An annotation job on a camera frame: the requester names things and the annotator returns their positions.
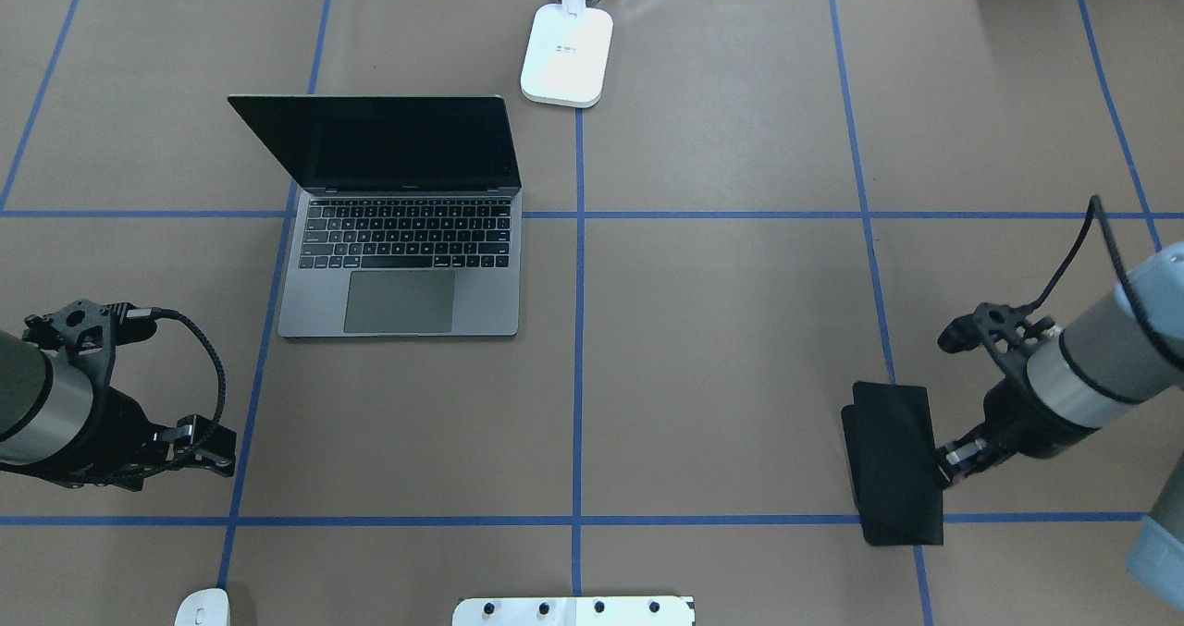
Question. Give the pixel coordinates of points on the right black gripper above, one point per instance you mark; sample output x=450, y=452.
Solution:
x=1017, y=416

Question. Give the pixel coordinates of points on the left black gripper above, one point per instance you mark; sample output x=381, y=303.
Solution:
x=113, y=435

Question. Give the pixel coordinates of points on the black mouse pad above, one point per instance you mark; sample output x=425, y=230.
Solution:
x=891, y=459

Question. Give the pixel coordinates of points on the white computer mouse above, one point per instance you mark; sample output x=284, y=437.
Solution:
x=209, y=607

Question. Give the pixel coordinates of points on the grey laptop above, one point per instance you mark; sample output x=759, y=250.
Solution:
x=409, y=218

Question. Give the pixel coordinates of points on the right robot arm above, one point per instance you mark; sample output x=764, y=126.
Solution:
x=1125, y=350

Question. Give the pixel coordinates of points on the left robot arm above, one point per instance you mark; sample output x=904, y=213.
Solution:
x=28, y=374

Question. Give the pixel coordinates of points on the white desk lamp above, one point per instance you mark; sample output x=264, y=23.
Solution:
x=567, y=54

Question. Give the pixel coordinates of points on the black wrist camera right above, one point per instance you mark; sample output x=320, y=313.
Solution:
x=1008, y=333

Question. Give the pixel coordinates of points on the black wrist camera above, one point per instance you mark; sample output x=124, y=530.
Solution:
x=83, y=325
x=1008, y=333

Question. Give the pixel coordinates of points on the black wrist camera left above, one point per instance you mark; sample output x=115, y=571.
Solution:
x=83, y=325

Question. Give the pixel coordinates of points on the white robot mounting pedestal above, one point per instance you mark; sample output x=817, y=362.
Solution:
x=577, y=610

